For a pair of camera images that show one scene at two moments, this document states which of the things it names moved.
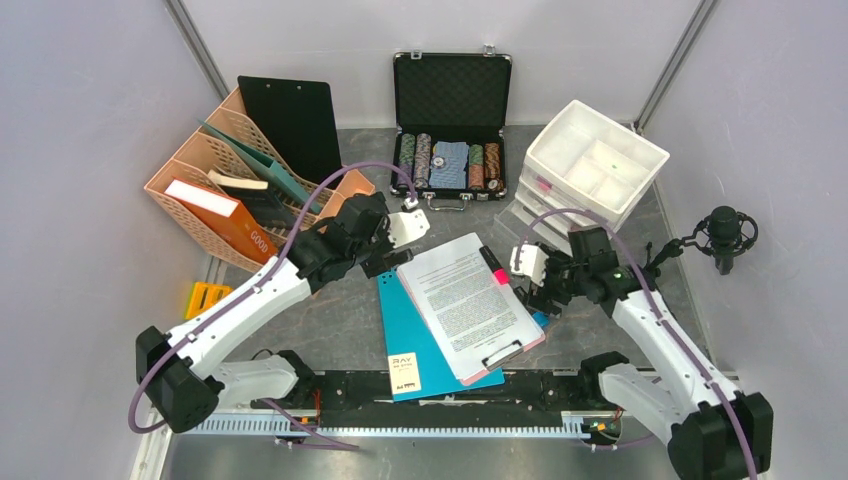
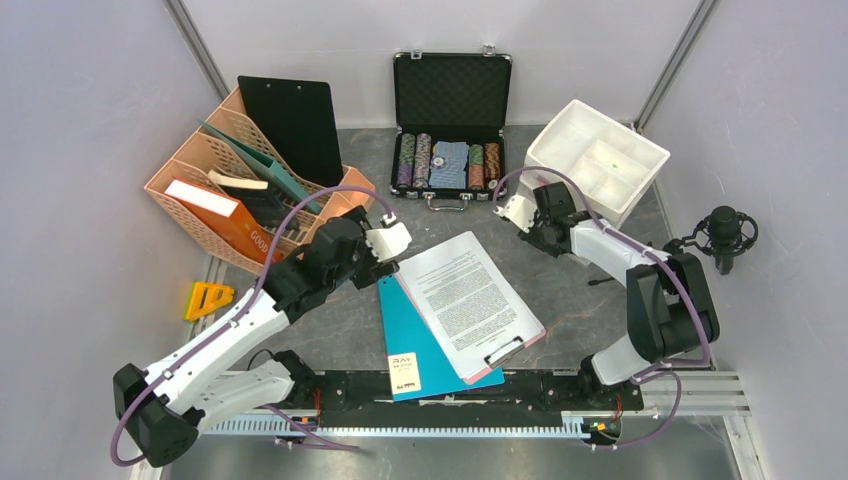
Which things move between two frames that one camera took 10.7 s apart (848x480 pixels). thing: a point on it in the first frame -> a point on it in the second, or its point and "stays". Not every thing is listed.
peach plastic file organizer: (233, 195) stays
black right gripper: (556, 257) -> (555, 251)
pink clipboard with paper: (480, 322) stays
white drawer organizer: (585, 172) stays
